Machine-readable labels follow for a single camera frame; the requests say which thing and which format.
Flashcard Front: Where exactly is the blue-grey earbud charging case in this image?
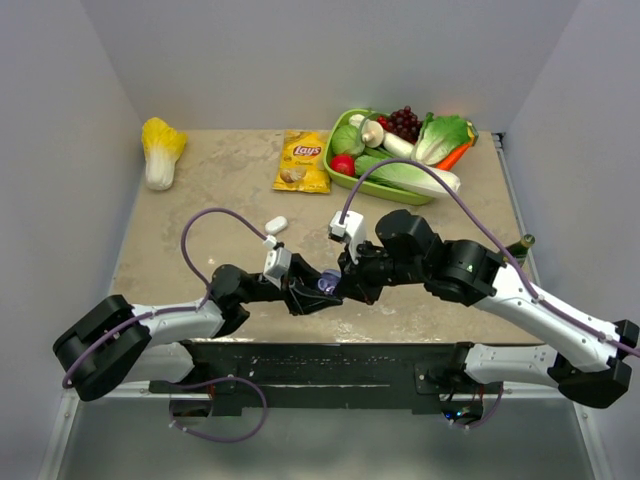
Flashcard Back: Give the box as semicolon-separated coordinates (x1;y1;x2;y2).
317;269;341;295

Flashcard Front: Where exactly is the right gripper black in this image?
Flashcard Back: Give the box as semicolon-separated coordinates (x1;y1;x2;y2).
334;234;426;305

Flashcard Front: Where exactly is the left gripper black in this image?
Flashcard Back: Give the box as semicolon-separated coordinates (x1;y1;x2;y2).
241;254;342;316

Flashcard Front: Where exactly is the round green cabbage toy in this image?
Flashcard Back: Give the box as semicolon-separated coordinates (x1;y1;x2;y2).
330;124;365;157

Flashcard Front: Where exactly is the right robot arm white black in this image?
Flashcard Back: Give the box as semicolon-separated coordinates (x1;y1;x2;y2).
328;210;639;409

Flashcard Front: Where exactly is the yellow napa cabbage toy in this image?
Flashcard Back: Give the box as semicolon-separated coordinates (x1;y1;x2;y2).
141;117;188;191

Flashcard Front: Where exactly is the small white mushroom toy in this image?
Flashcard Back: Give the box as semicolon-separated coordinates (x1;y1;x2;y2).
349;114;367;129

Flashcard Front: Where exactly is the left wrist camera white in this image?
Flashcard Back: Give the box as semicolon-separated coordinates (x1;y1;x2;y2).
262;235;292;289

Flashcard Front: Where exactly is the white earbud charging case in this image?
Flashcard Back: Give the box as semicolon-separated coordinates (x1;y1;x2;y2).
264;216;289;236

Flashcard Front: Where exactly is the green plastic tray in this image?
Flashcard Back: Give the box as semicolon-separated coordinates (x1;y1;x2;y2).
322;108;432;206

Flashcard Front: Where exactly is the green leafy lettuce toy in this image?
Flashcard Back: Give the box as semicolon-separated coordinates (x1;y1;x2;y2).
411;112;470;166

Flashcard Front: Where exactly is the long green napa cabbage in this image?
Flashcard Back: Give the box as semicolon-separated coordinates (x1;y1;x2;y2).
354;155;461;198

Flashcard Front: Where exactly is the yellow Lays chips bag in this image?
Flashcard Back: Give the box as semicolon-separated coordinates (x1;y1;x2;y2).
272;130;330;194

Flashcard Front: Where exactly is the dark red grapes bunch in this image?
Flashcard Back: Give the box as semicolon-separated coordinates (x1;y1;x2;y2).
376;106;423;144

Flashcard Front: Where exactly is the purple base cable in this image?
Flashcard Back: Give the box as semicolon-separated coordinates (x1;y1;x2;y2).
449;384;505;430
168;375;271;445

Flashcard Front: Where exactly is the white king oyster mushroom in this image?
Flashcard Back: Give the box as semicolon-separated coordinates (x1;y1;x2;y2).
359;119;414;159

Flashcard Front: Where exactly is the orange carrot toy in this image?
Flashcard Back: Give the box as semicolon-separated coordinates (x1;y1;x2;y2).
436;143;472;171

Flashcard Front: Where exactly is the green glass bottle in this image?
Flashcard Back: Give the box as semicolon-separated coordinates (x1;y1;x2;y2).
506;234;536;267

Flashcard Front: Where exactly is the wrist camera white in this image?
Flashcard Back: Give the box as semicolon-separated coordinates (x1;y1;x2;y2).
328;210;367;264
262;235;292;289

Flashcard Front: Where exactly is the red tomato toy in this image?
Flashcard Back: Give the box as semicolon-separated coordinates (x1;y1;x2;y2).
330;154;355;177

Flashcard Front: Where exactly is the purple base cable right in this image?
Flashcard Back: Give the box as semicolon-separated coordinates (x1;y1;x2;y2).
449;384;505;430

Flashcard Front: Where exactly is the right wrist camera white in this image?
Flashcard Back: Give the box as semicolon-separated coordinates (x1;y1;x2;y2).
328;210;367;264

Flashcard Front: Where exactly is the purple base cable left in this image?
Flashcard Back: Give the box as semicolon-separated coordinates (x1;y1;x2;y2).
168;375;271;445

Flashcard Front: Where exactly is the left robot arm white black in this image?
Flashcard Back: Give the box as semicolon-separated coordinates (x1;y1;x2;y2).
53;251;342;401

